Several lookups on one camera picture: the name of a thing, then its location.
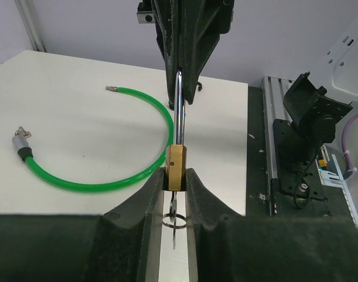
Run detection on green cable lock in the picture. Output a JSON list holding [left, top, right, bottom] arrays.
[[12, 86, 173, 193]]

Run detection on padlock keys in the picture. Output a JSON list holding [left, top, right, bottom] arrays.
[[162, 192, 187, 250]]

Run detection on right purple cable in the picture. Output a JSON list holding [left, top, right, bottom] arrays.
[[342, 83, 358, 180]]

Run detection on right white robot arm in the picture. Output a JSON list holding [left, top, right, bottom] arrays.
[[150, 1, 358, 166]]

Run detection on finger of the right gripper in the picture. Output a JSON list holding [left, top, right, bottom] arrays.
[[179, 1, 235, 105], [152, 0, 179, 108]]

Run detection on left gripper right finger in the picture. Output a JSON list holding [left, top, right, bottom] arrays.
[[185, 169, 358, 281]]

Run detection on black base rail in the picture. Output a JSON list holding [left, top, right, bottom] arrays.
[[246, 86, 358, 228]]

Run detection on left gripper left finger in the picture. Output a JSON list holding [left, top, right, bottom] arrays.
[[0, 169, 164, 281]]

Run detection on brass padlock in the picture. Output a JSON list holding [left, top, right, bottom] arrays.
[[166, 69, 187, 192]]

